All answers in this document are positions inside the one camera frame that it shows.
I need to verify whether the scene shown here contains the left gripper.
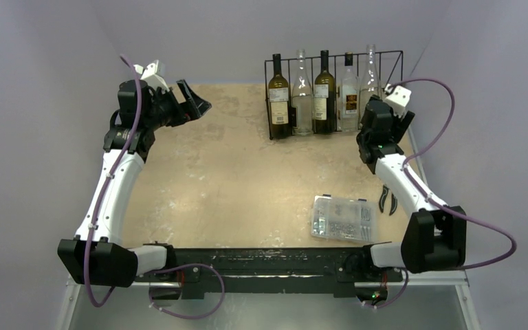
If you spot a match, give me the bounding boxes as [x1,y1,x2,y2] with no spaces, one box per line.
[144,79,210,131]

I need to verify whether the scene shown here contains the tall clear glass bottle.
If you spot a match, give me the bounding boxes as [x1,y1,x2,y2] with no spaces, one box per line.
[357,44,382,129]

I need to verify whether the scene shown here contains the clear bottle black cap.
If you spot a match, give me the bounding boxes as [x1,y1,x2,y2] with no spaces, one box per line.
[340,52,359,132]

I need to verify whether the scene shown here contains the dark green bottle white label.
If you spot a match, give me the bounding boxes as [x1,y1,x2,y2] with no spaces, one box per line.
[313,50,336,134]

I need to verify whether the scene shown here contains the dark green wine bottle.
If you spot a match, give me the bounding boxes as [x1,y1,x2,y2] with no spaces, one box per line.
[268,54,292,140]

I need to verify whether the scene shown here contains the clear slender glass bottle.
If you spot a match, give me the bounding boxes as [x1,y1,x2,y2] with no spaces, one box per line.
[291,49,313,135]

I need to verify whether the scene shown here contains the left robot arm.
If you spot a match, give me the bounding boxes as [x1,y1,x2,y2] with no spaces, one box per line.
[57,80,211,287]

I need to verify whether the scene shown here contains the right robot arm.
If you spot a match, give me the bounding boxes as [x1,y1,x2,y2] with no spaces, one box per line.
[356,96,467,280]

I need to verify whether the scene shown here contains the black pliers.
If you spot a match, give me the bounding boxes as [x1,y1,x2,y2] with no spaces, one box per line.
[378,184,398,216]

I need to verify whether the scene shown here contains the clear plastic screw box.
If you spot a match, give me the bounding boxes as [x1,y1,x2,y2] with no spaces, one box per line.
[310,195,379,243]

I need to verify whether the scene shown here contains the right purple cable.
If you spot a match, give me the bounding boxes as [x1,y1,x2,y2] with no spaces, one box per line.
[389,77,518,311]

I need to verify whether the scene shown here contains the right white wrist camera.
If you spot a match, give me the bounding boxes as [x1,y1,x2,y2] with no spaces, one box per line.
[384,84,412,120]

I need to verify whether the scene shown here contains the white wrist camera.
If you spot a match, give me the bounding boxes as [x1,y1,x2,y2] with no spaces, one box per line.
[384,84,412,120]
[134,60,170,91]

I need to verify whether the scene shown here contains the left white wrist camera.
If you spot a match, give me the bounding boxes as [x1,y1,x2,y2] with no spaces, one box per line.
[134,60,170,91]

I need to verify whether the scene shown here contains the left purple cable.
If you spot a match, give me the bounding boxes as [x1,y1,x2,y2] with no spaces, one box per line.
[84,54,143,309]

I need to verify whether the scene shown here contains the black wire wine rack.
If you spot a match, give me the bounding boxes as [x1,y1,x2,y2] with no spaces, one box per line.
[265,45,404,140]

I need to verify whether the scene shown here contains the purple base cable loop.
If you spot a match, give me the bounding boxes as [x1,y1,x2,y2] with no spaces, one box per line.
[147,263,226,322]

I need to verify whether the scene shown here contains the black aluminium mounting rail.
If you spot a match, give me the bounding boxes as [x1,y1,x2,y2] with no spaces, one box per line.
[130,247,405,299]

